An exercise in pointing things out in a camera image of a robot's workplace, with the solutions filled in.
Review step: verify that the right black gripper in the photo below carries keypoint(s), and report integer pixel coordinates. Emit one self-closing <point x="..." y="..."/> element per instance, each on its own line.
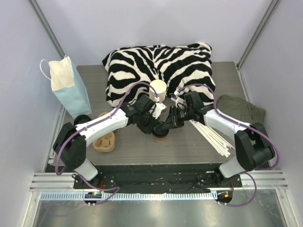
<point x="174" y="116"/>

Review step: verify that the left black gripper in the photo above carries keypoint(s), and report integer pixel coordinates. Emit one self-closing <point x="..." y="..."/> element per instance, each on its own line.
<point x="147" y="125"/>

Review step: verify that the brown paper cup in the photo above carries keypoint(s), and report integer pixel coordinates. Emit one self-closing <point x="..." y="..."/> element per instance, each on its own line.
<point x="162" y="138"/>

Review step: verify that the black plastic cup lid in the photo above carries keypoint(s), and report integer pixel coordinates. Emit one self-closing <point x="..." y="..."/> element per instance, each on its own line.
<point x="159" y="132"/>

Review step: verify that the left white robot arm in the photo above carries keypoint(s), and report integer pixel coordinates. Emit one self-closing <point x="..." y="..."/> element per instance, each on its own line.
<point x="72" y="140"/>

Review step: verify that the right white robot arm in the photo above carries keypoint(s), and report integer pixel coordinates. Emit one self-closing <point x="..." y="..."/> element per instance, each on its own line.
<point x="252" y="146"/>

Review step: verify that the stack of paper cups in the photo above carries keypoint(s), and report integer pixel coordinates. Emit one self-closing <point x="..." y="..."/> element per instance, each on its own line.
<point x="157" y="92"/>

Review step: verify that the bundle of white wrapped straws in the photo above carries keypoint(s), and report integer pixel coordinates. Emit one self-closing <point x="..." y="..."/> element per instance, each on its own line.
<point x="221" y="145"/>

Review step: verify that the brown cardboard cup carrier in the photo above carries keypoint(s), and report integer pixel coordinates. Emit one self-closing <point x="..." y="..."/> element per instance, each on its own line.
<point x="105" y="143"/>

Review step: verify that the zebra print pillow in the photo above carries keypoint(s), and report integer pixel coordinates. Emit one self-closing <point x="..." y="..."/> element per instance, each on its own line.
<point x="183" y="68"/>

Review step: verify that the stack of black lids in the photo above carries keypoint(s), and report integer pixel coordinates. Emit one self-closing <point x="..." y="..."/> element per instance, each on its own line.
<point x="81" y="119"/>

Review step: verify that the olive green cloth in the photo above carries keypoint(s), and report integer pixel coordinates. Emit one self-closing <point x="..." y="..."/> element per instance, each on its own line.
<point x="237" y="110"/>

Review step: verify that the light blue paper bag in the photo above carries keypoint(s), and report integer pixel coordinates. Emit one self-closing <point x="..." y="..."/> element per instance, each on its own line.
<point x="67" y="85"/>

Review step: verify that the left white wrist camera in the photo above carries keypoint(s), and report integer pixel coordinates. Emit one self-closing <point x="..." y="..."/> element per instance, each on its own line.
<point x="157" y="110"/>

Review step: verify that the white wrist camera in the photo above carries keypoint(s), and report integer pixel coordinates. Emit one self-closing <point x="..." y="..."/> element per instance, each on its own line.
<point x="179" y="102"/>
<point x="157" y="110"/>

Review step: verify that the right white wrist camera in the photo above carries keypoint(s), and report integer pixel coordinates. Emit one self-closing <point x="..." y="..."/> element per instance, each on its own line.
<point x="179" y="102"/>

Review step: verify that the white slotted cable duct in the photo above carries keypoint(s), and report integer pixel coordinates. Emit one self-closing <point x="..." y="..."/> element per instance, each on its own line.
<point x="89" y="196"/>

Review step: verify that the aluminium frame rail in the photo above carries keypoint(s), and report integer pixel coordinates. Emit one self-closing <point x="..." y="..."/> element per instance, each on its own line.
<point x="51" y="182"/>

